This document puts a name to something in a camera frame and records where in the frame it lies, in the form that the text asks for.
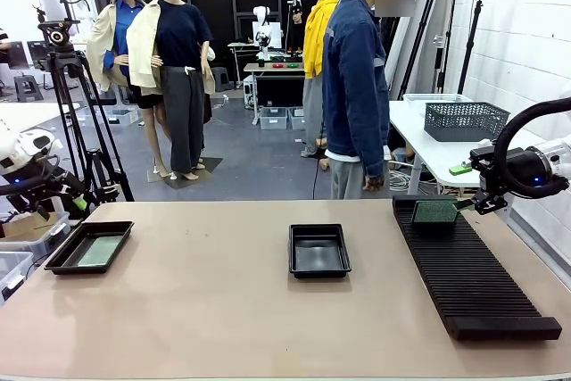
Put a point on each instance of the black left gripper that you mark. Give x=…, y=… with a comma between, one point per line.
x=31, y=196

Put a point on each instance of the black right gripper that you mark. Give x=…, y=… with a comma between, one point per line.
x=526, y=171

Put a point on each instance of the black ESD tray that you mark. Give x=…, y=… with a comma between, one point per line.
x=67, y=256
x=319, y=260

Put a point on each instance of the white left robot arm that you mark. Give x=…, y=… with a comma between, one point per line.
x=27, y=142

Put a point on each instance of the small white robot arm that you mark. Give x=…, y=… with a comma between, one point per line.
x=262, y=37

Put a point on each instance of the person's right forearm denim sleeve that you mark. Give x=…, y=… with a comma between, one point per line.
x=377, y=149

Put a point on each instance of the person's right hand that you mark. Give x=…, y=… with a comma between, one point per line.
x=374, y=182

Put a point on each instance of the brown cardboard box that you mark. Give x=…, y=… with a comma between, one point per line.
x=31, y=226

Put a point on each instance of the clear lidded storage bin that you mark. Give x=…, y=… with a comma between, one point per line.
x=27, y=247

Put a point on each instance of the grey plastic basket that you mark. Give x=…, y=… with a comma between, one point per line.
x=464, y=124

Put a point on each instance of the white side table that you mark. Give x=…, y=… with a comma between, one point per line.
x=415, y=140

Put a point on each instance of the clear bin with black latch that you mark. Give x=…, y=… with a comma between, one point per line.
x=13, y=271

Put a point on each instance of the clear shallow plastic bin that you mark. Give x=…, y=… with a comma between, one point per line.
x=437, y=97

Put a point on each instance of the white desk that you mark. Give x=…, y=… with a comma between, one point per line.
x=22, y=113

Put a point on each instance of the black slotted board rack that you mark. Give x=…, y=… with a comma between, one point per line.
x=482, y=292

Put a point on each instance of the black step stool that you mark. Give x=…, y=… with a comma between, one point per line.
x=27, y=84

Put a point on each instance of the black light stand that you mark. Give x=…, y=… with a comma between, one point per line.
x=472, y=37

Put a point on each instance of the person in denim jacket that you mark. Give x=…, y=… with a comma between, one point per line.
x=352, y=86

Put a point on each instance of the mannequin in blue shirt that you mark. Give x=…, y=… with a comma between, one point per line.
x=122, y=28

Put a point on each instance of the grey step stool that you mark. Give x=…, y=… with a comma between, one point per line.
x=220, y=77

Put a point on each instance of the mannequin in navy tee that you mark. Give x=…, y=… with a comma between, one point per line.
x=178, y=33

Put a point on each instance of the black cabinet under table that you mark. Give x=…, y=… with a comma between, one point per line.
x=278, y=91

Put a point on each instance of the mannequin in yellow hoodie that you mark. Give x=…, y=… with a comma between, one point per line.
x=316, y=33

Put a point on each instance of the wooden top work table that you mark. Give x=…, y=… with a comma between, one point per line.
x=267, y=68

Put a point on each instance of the dark mannequin base plate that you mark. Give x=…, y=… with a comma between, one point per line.
x=209, y=164

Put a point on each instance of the black camera tripod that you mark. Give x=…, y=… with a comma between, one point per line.
x=57, y=36

